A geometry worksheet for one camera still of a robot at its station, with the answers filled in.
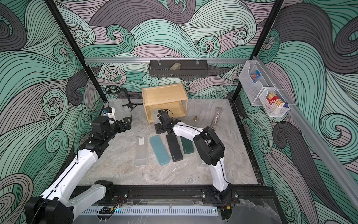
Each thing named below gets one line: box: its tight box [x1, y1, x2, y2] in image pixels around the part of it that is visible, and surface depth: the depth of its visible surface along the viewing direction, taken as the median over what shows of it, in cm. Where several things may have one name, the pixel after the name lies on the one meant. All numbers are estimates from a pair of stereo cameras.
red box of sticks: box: [266, 92, 286, 108], surface depth 67 cm
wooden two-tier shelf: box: [142, 81, 188, 124], surface depth 98 cm
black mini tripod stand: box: [104, 84, 144, 118], surface depth 97 cm
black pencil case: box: [165, 133, 184, 163], surface depth 94 cm
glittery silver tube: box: [211, 106, 223, 131], surface depth 106 cm
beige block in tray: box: [170, 62, 182, 71], surface depth 94 cm
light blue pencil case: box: [149, 134, 171, 166], surface depth 94 cm
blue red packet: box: [250, 70, 262, 83], surface depth 85 cm
